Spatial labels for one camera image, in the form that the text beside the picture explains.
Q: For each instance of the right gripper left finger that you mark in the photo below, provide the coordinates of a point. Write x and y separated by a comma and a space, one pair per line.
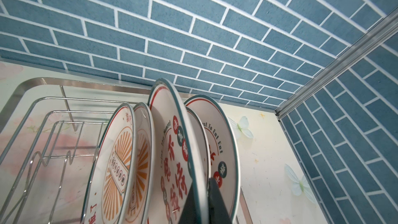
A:
189, 213

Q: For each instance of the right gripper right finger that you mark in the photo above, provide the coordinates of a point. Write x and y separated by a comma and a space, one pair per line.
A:
218, 213

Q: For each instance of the patterned brown white plate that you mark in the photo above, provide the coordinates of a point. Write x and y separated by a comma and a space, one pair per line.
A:
224, 158

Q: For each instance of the red rim white plate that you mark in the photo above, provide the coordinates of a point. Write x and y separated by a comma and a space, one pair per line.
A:
110, 183

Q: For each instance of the silver wire dish rack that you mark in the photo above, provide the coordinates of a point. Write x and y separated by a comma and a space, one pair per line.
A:
47, 157

